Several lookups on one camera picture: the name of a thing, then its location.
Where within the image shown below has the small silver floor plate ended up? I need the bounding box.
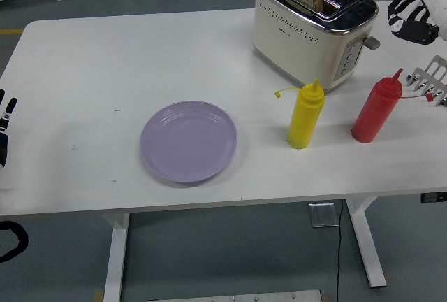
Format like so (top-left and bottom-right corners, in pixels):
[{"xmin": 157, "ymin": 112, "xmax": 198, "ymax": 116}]
[{"xmin": 308, "ymin": 203, "xmax": 340, "ymax": 228}]

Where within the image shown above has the yellow squeeze bottle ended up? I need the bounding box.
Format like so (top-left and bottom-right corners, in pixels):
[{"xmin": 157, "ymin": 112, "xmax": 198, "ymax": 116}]
[{"xmin": 274, "ymin": 78, "xmax": 326, "ymax": 150}]

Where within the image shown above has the black table control panel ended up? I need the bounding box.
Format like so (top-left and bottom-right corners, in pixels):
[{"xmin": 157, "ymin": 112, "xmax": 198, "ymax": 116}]
[{"xmin": 420, "ymin": 192, "xmax": 447, "ymax": 204}]

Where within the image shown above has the cream and chrome toaster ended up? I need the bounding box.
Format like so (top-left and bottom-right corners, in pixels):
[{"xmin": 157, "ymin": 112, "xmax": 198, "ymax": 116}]
[{"xmin": 254, "ymin": 0, "xmax": 381, "ymax": 94}]

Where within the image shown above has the silver metal toast rack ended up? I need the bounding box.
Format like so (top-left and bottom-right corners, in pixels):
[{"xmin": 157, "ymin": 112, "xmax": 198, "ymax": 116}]
[{"xmin": 405, "ymin": 55, "xmax": 447, "ymax": 107}]

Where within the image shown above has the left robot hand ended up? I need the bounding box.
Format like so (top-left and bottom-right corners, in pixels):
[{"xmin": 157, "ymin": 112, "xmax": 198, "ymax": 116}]
[{"xmin": 0, "ymin": 88, "xmax": 17, "ymax": 171}]

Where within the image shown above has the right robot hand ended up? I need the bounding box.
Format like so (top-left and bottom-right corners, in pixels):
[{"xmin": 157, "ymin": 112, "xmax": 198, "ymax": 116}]
[{"xmin": 387, "ymin": 0, "xmax": 447, "ymax": 45}]

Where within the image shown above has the red squeeze bottle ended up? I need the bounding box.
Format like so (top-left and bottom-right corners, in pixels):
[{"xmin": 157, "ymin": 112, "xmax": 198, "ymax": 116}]
[{"xmin": 351, "ymin": 68, "xmax": 435, "ymax": 144}]

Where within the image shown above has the purple round plate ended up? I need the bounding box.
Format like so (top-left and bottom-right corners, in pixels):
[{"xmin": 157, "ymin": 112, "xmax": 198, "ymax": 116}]
[{"xmin": 139, "ymin": 100, "xmax": 239, "ymax": 184}]

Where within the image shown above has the white table leg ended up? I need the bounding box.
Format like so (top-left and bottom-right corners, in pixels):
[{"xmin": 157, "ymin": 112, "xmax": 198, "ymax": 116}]
[
  {"xmin": 345, "ymin": 196, "xmax": 388, "ymax": 288},
  {"xmin": 101, "ymin": 213, "xmax": 131, "ymax": 302}
]

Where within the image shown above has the large silver metal plate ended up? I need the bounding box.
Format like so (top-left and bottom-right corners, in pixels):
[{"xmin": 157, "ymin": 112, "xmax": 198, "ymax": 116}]
[{"xmin": 146, "ymin": 289, "xmax": 323, "ymax": 302}]

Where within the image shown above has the black floor cable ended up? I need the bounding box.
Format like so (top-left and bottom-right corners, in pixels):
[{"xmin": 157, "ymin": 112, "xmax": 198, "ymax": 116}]
[{"xmin": 335, "ymin": 199, "xmax": 345, "ymax": 302}]

